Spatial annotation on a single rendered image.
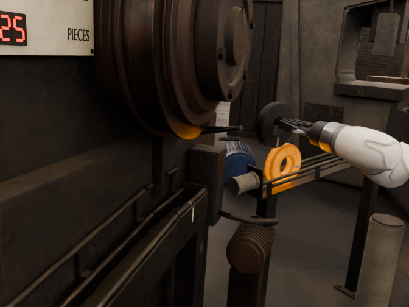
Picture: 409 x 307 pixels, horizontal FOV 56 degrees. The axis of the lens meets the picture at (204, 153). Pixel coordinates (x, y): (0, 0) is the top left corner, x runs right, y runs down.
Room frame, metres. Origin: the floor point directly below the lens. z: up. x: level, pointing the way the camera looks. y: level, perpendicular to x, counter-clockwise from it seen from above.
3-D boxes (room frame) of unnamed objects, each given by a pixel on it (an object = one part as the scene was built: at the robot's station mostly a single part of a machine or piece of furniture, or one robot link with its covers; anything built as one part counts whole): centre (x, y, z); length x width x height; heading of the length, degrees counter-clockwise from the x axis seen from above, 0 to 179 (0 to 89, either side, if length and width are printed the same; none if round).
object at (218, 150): (1.14, -0.01, 0.68); 0.11 x 0.08 x 0.24; 71
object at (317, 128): (1.15, -0.33, 0.86); 0.09 x 0.08 x 0.07; 37
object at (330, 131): (1.09, -0.37, 0.86); 0.09 x 0.06 x 0.09; 127
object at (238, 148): (3.18, -0.27, 0.17); 0.57 x 0.31 x 0.34; 1
